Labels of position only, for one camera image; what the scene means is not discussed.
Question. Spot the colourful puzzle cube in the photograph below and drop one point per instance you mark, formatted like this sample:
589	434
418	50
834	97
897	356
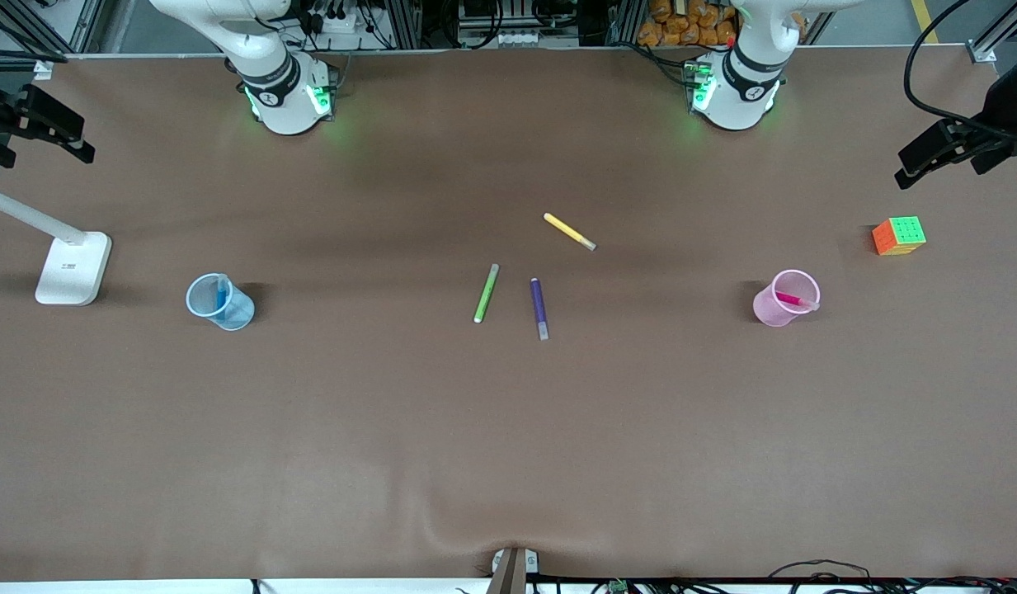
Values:
900	235

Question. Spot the orange snack bag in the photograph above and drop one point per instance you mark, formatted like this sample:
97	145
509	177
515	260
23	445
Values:
689	25

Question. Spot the green marker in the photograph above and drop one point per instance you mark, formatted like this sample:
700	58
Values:
486	294

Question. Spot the blue marker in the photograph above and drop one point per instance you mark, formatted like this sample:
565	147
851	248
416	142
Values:
223	297

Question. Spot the white lamp stand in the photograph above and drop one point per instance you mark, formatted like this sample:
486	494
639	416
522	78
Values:
72	272

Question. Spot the purple marker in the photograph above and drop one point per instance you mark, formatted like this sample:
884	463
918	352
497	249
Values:
539	305

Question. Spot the yellow marker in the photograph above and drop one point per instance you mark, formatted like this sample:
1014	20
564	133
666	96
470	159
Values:
567	230

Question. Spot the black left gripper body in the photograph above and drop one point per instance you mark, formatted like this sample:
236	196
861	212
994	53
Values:
1005	110

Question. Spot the blue mesh cup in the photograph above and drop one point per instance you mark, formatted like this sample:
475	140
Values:
240	318

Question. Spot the pink cup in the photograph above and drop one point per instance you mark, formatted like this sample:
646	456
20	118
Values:
772	309

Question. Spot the white power strip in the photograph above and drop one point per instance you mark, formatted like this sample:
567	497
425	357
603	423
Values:
512	38

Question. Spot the metal table edge bracket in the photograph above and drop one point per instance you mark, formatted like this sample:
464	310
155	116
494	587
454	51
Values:
515	569

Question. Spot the pink marker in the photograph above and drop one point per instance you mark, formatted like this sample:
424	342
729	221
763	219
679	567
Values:
793	299

